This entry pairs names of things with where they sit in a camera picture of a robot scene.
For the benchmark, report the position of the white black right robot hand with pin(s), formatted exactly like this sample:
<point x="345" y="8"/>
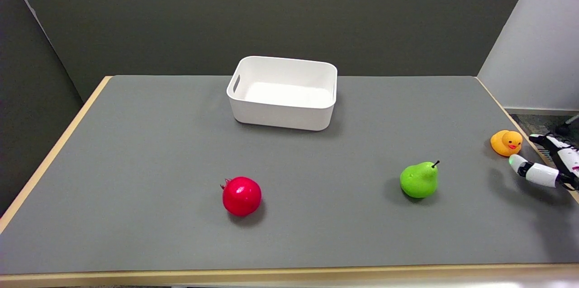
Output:
<point x="543" y="168"/>

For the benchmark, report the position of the yellow rubber duck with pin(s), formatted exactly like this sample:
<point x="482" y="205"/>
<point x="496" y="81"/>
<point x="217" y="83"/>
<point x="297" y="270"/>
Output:
<point x="506" y="142"/>

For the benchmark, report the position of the black chair caster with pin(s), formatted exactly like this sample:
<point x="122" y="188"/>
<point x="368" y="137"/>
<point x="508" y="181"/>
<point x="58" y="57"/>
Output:
<point x="564" y="128"/>

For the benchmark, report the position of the green pear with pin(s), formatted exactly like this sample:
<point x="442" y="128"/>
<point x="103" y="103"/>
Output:
<point x="419" y="180"/>

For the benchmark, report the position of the white plastic bin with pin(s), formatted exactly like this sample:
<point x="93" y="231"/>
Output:
<point x="283" y="93"/>

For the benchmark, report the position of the red pomegranate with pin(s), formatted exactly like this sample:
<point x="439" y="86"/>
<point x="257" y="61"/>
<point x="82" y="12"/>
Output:
<point x="241" y="195"/>

